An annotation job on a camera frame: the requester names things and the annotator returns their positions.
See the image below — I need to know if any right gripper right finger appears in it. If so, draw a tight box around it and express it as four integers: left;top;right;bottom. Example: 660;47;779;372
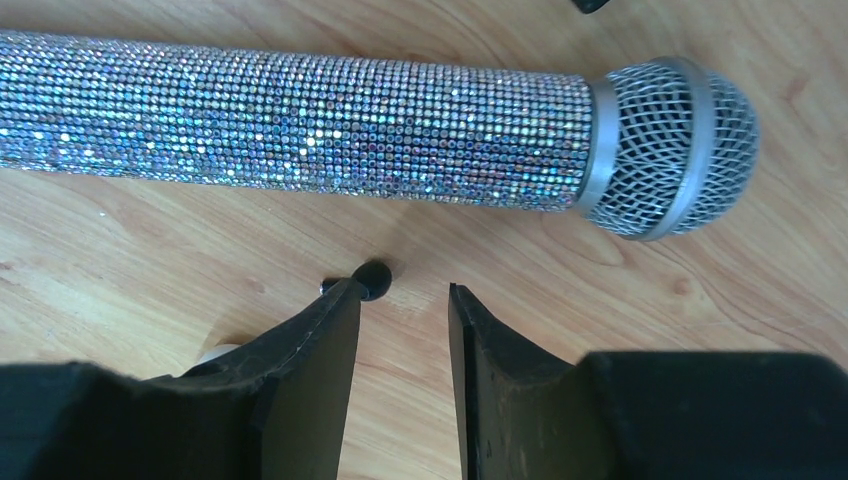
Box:
448;284;847;479

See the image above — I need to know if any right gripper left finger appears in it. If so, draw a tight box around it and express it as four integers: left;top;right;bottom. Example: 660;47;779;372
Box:
1;279;363;479

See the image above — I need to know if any black earbud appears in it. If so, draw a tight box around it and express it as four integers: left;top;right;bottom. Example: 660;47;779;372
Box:
319;259;393;303

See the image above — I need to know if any silver glitter microphone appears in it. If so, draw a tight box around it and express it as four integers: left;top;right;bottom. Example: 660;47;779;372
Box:
1;30;760;241

